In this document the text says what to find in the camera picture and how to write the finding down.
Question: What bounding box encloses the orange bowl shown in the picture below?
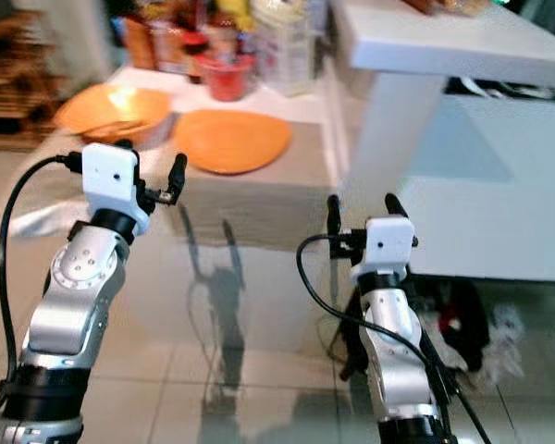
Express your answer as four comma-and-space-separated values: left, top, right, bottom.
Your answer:
54, 85, 176, 150

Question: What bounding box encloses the orange plate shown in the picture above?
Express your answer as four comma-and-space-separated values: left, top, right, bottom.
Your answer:
172, 109, 294, 176

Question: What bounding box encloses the brown cereal bag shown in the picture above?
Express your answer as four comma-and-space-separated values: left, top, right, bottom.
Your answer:
125, 14, 186, 73

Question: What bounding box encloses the red lidded tub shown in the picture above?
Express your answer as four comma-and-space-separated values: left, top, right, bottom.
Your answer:
194, 51, 256, 103

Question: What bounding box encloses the white high counter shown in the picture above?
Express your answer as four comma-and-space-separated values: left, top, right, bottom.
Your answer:
328, 0, 555, 281

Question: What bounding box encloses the dark jar with red lid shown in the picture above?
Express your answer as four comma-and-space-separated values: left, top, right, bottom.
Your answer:
180, 32, 210, 84

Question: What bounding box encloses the wooden rack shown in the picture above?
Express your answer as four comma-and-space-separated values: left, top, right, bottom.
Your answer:
0, 11, 58, 154

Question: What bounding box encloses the white printed carton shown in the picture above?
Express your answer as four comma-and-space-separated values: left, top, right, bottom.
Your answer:
250, 0, 316, 98

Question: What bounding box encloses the white crumpled cloth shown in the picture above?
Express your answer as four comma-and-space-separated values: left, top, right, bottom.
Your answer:
486, 305, 530, 373

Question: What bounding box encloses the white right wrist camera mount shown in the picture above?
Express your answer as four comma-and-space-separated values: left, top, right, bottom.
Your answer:
351, 216, 417, 283

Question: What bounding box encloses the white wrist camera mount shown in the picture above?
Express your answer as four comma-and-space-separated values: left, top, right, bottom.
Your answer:
351, 216, 417, 283
81, 143, 154, 234

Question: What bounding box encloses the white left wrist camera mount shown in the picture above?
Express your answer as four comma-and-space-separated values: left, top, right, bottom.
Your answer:
81, 143, 154, 234

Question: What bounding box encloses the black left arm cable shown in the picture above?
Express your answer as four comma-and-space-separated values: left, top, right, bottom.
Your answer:
0, 155, 85, 436

